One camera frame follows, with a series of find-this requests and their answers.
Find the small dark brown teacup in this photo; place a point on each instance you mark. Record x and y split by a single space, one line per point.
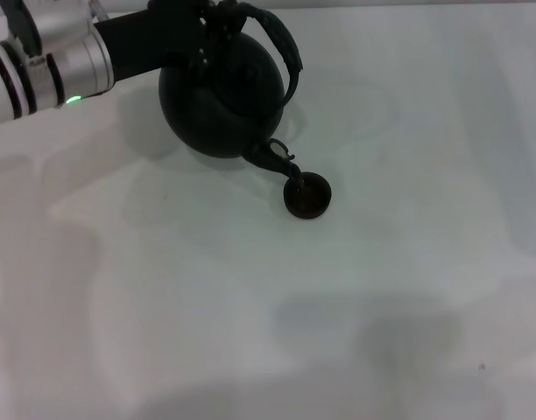
307 205

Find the black round teapot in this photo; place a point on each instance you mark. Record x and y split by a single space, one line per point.
215 122

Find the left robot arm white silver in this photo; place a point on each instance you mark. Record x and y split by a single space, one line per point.
75 65

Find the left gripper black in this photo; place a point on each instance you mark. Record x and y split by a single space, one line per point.
141 39

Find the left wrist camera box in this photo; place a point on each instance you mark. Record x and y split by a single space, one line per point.
23 26

